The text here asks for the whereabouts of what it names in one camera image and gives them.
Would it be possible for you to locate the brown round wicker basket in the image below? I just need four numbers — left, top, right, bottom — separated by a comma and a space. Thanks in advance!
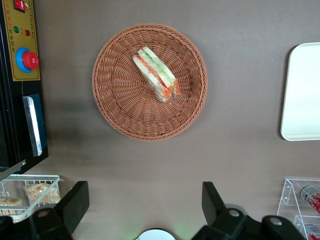
91, 23, 209, 142

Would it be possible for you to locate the red emergency stop button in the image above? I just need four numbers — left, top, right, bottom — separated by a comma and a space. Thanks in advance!
15, 47, 40, 74

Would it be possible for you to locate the red cola bottle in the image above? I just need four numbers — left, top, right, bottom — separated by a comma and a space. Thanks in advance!
306, 223, 320, 240
300, 186, 320, 214

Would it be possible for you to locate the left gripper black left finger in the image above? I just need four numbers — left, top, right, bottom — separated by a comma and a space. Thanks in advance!
14, 181, 90, 240

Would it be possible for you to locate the clear acrylic bottle rack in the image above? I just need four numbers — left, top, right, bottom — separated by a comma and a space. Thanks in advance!
276, 177, 320, 240

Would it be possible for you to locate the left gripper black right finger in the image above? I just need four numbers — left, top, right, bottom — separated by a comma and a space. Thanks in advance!
191, 181, 261, 240

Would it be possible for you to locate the red rocker switch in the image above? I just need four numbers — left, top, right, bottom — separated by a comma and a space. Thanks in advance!
12, 0, 27, 12

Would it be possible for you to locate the black yellow-panel control box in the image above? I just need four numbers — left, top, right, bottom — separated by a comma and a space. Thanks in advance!
0, 0, 50, 175

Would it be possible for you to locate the cream plastic tray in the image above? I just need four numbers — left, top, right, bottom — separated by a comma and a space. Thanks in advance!
280, 41, 320, 142

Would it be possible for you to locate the white wire rack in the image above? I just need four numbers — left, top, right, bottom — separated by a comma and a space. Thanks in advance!
0, 174, 61, 223

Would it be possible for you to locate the triangle sandwich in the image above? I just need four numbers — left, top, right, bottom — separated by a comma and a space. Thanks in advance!
131, 46, 181, 105

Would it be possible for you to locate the silver metal tray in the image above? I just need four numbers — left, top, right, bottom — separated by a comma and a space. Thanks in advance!
22, 96, 43, 157

